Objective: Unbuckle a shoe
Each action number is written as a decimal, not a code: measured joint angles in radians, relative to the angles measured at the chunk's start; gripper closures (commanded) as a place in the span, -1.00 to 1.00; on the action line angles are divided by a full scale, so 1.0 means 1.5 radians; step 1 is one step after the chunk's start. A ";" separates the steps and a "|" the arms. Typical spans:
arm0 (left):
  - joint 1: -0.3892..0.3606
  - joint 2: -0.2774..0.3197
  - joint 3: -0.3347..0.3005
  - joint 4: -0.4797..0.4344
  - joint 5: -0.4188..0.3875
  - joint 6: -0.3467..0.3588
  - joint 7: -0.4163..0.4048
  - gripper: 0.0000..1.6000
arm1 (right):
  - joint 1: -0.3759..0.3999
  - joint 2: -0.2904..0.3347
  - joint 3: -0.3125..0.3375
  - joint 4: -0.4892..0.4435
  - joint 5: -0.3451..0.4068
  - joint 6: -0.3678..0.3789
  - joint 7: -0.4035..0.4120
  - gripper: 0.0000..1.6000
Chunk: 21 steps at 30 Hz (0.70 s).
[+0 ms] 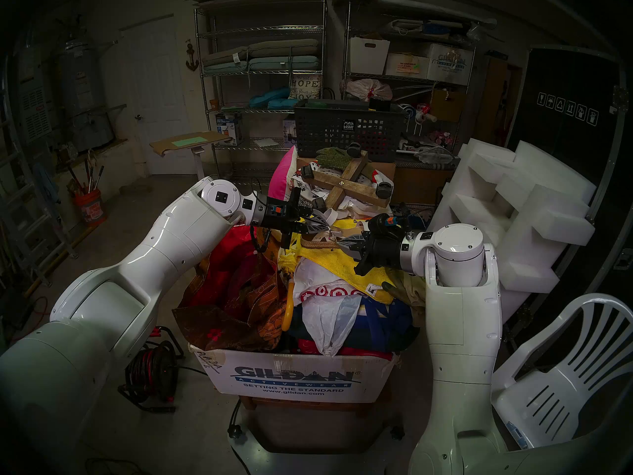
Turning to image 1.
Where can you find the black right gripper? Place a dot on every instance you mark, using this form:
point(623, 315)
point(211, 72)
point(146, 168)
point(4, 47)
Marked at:
point(388, 251)

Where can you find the yellow towel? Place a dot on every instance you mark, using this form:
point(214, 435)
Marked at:
point(341, 263)

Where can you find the white storage bin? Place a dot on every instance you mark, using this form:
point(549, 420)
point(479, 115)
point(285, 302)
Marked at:
point(368, 56)

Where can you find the aluminium ladder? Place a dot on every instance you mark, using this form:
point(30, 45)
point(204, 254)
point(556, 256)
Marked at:
point(29, 221)

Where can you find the white box orange label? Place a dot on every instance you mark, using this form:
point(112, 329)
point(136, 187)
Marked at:
point(405, 66)

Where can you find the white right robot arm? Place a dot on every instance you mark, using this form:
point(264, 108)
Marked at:
point(462, 330)

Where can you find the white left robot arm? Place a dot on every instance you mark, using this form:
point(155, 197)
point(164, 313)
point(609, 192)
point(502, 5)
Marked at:
point(163, 241)

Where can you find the red fabric bag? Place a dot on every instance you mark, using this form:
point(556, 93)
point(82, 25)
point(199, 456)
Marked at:
point(346, 351)

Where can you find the olive seat cushion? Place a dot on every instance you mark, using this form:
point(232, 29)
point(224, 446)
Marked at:
point(282, 47)

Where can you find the brown wooden chest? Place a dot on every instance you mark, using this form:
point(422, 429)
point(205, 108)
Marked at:
point(420, 184)

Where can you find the brown cardboard box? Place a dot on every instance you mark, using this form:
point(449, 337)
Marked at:
point(447, 105)

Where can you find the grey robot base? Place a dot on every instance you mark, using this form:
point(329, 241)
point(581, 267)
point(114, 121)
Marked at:
point(316, 461)

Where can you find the white pink plastic bag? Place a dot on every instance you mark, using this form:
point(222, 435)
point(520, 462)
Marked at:
point(368, 89)

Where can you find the turquoise pillow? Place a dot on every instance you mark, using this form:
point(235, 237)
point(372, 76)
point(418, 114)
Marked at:
point(269, 98)

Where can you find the brown wooden stand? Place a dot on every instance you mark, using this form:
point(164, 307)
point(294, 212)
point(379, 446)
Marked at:
point(316, 407)

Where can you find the black mesh basket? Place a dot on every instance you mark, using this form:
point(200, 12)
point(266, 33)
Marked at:
point(321, 127)

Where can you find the grey clothes iron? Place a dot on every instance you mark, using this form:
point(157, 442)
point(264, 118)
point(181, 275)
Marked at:
point(432, 155)

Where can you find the black flight case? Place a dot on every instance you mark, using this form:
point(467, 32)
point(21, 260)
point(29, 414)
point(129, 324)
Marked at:
point(568, 78)

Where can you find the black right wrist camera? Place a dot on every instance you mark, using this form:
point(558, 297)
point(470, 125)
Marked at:
point(383, 221)

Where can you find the pale teal seat cushion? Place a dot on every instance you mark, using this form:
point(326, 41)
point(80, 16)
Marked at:
point(282, 63)

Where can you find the anchor wall decoration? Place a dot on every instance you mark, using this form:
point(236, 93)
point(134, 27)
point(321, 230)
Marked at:
point(191, 56)

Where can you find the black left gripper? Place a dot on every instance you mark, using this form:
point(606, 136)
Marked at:
point(277, 214)

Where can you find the large Gildan cardboard box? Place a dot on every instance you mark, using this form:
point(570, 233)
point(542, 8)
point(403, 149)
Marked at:
point(296, 377)

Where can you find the HOPE sign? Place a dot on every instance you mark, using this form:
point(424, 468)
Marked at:
point(305, 87)

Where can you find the pink artificial flowers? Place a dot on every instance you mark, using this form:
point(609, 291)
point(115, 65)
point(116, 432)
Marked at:
point(441, 138)

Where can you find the grey water heater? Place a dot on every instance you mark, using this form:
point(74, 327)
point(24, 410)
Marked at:
point(84, 93)

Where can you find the green knit glove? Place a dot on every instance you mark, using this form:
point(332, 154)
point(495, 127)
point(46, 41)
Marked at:
point(334, 157)

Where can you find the beige green garden glove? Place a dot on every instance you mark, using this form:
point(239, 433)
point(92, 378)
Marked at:
point(408, 288)

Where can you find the orange bucket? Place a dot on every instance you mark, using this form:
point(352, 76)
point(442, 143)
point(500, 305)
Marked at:
point(89, 209)

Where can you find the white plastic chair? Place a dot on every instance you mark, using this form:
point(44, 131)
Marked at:
point(549, 404)

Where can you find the wooden cross caster dolly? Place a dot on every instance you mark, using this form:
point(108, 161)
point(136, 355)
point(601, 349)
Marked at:
point(341, 182)

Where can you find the small Gildan cardboard box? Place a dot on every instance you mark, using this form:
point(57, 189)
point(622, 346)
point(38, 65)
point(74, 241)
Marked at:
point(450, 63)

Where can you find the blue white product box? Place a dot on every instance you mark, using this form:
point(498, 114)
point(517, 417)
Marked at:
point(229, 129)

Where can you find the blue fabric bag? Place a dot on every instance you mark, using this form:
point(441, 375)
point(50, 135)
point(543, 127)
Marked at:
point(385, 325)

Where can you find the white foam packing frame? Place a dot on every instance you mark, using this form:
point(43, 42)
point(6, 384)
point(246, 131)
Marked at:
point(514, 182)

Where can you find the grey furnace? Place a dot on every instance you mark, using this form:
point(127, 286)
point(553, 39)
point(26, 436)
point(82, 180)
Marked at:
point(34, 113)

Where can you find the white red plastic bag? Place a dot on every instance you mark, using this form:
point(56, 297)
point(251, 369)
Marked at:
point(326, 325)

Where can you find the red orange tote bag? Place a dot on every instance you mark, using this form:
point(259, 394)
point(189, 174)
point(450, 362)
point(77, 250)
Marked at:
point(232, 281)

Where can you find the white panel door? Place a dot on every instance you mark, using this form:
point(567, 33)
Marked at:
point(158, 103)

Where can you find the pink pillow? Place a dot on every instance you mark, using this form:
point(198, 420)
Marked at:
point(281, 177)

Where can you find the brown wooden cabinet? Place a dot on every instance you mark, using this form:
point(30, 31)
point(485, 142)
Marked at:
point(494, 100)

